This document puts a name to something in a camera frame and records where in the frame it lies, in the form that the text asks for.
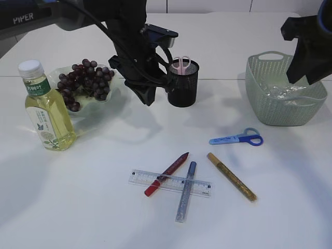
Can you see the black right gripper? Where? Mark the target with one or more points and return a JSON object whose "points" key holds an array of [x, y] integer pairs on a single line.
{"points": [[312, 57]]}

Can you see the red crayon pen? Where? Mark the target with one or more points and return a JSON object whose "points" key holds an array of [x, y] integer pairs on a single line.
{"points": [[169, 171]]}

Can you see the yellow tea bottle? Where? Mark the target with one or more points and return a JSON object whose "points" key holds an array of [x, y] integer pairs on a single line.
{"points": [[46, 108]]}

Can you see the purple artificial grape bunch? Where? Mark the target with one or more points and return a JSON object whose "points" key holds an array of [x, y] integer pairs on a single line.
{"points": [[85, 82]]}

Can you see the gold glitter pen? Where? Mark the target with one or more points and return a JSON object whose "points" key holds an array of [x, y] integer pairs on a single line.
{"points": [[238, 184]]}

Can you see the black mesh pen holder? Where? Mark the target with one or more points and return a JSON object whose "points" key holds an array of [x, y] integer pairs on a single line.
{"points": [[183, 87]]}

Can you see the green plastic woven basket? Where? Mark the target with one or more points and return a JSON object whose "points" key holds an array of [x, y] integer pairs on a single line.
{"points": [[272, 66]]}

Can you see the blue black left robot arm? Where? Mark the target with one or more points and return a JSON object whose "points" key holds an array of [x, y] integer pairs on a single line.
{"points": [[19, 17]]}

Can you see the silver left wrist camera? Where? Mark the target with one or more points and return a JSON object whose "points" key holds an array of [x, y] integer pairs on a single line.
{"points": [[159, 36]]}

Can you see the blue scissors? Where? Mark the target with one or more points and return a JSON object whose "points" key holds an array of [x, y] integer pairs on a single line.
{"points": [[249, 135]]}

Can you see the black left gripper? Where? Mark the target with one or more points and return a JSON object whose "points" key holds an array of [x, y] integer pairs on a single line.
{"points": [[136, 59]]}

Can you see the clear plastic ruler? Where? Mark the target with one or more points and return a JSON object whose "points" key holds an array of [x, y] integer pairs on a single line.
{"points": [[170, 183]]}

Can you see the green wavy glass plate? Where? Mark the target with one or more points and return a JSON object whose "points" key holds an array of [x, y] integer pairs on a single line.
{"points": [[88, 105]]}

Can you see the clear plastic sheet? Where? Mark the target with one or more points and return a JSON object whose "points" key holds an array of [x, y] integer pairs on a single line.
{"points": [[281, 90]]}

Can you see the blue glitter pen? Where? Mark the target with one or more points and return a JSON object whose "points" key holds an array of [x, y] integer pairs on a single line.
{"points": [[183, 203]]}

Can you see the pink purple scissors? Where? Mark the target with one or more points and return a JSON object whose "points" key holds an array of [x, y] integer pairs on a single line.
{"points": [[182, 64]]}

